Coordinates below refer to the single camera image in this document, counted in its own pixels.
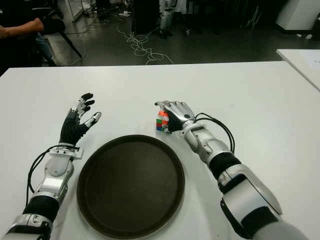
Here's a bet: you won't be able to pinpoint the black chair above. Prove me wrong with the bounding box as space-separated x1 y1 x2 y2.
37 17 83 67

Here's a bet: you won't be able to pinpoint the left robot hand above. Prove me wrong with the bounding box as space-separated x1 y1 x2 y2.
59 92 102 146

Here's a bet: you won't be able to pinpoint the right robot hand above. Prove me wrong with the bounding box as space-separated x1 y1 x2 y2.
154 100 196 136

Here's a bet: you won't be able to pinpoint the white floor cable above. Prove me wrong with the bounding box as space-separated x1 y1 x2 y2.
116 14 175 66

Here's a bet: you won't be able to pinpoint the dark brown round plate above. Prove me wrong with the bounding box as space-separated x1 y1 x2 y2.
76 134 186 233

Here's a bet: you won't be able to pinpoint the black cabinet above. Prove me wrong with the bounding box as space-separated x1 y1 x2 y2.
134 0 161 35

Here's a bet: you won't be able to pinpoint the white machine housing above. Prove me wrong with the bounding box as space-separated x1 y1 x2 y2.
274 0 320 35

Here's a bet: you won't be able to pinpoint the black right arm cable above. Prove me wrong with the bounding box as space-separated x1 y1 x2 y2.
194 112 236 154

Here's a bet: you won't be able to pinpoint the multicoloured Rubik's cube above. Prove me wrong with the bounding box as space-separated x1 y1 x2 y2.
155 107 171 134

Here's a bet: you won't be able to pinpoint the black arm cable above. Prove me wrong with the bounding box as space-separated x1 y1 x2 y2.
25 144 81 204
194 112 236 154

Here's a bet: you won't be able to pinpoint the white shelf cabinet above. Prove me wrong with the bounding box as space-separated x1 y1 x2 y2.
56 0 85 22

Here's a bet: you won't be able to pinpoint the person in black shirt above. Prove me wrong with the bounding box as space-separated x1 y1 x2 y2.
0 0 57 72

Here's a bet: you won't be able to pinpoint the white side table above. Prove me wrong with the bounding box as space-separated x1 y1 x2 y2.
275 48 320 92

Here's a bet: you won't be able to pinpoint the folded metal stand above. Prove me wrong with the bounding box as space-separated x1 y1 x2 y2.
246 6 263 30

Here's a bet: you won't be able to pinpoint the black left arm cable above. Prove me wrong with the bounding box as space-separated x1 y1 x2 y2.
25 144 81 204

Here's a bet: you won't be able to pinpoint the humanoid robot legs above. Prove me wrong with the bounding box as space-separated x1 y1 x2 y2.
158 0 176 40

